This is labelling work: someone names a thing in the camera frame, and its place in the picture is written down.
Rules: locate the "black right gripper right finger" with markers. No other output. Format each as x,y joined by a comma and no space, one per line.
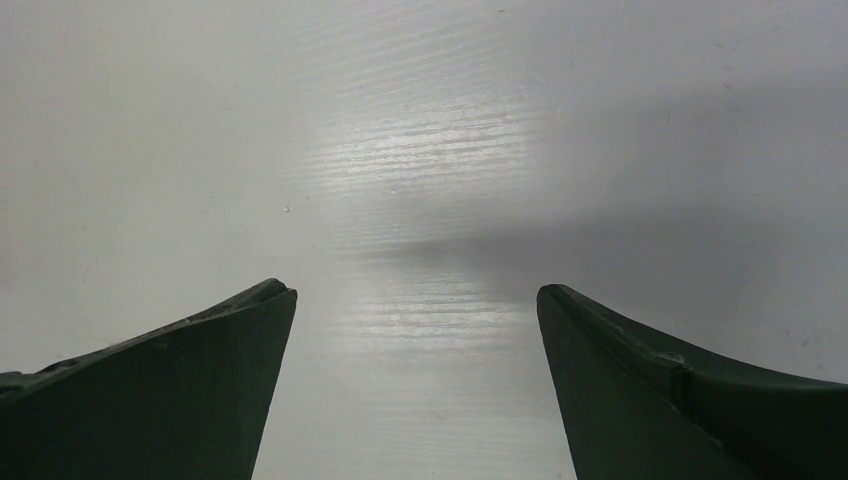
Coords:
637,403

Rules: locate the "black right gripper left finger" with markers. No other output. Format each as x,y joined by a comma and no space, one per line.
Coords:
189,400

